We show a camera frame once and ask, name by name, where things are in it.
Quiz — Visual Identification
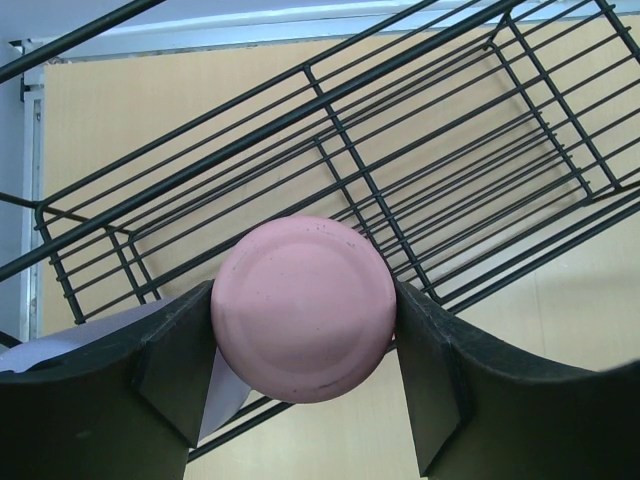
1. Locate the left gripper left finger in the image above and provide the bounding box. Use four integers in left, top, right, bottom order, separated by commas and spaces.
1, 282, 216, 479

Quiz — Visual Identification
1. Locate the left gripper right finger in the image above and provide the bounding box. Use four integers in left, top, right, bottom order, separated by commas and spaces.
396, 283, 639, 479

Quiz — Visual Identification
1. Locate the tall purple cup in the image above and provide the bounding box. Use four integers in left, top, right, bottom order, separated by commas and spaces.
1, 297, 251, 439

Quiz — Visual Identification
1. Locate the tall pink cup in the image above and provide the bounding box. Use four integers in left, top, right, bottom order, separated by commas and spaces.
211, 216, 396, 404

